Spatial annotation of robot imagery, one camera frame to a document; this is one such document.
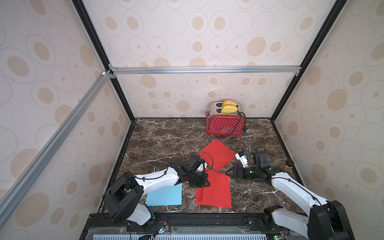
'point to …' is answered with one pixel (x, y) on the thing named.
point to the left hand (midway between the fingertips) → (213, 186)
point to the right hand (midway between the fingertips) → (230, 175)
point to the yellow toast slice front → (229, 108)
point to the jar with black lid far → (287, 165)
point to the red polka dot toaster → (222, 123)
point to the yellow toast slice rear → (229, 102)
